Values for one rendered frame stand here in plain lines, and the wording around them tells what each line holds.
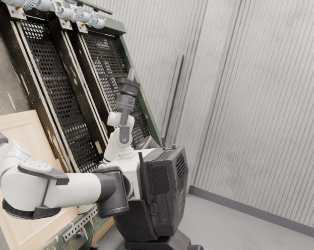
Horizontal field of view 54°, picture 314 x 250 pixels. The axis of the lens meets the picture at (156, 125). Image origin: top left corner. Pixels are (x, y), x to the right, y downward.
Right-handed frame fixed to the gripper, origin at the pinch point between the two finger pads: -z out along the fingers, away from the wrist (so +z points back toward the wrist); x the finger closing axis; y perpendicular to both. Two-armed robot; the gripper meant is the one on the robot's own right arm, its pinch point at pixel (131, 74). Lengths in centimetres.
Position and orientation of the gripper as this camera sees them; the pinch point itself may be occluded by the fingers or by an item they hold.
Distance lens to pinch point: 152.1
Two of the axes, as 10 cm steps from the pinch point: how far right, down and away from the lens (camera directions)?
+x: -7.2, -1.8, -6.7
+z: -2.0, 9.8, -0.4
